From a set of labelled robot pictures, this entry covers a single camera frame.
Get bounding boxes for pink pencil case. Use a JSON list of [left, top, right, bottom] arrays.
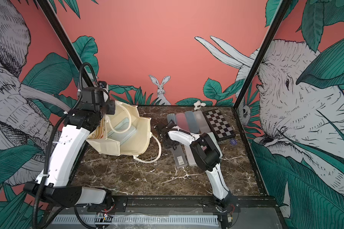
[[176, 113, 190, 132]]

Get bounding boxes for grey case with label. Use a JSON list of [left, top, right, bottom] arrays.
[[171, 145, 188, 169]]

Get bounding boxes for cream floral canvas tote bag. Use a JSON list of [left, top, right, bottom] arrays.
[[87, 101, 161, 164]]

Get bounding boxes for translucent white pencil case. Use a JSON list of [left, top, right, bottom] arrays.
[[193, 110, 211, 133]]

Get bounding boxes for pale mint case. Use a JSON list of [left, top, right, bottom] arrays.
[[208, 132, 223, 159]]

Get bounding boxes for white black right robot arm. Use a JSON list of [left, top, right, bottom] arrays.
[[154, 123, 238, 212]]

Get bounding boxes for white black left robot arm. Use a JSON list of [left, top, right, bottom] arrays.
[[24, 100, 115, 211]]

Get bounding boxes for light teal case in bag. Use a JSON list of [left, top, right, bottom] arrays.
[[167, 114, 177, 125]]

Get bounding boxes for mint case in bag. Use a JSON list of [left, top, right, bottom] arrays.
[[108, 121, 136, 145]]

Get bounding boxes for small white toy figure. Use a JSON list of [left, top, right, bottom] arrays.
[[194, 100, 206, 111]]

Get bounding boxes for black white chessboard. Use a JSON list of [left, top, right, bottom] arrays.
[[203, 109, 236, 142]]

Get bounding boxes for small purple round sticker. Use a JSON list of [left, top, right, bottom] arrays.
[[230, 139, 237, 146]]

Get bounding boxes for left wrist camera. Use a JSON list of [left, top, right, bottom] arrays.
[[80, 81, 109, 110]]

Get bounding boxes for black front mounting rail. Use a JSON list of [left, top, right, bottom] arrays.
[[47, 195, 277, 214]]

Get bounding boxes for black corrugated left cable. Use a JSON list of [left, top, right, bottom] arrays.
[[31, 62, 99, 229]]

